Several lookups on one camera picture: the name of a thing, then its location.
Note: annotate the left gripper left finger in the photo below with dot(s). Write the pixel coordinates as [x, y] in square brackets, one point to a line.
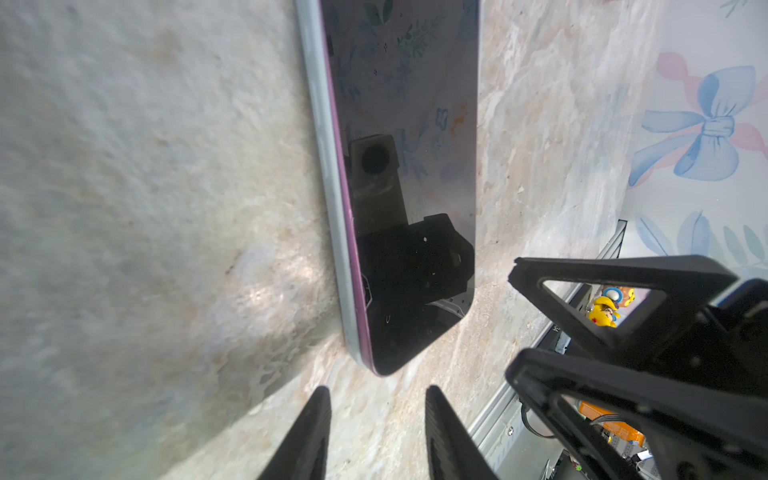
[302, 455]

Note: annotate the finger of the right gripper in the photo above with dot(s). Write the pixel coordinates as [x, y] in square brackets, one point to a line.
[677, 288]
[693, 432]

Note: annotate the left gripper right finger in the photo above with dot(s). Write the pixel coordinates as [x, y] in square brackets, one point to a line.
[451, 452]

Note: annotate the yellow and brown plush toy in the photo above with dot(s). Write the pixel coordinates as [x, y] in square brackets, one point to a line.
[605, 308]

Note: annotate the black phone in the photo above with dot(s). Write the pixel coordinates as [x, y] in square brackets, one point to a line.
[403, 79]

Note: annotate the light blue phone case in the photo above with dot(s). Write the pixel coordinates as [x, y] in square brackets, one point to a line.
[345, 253]

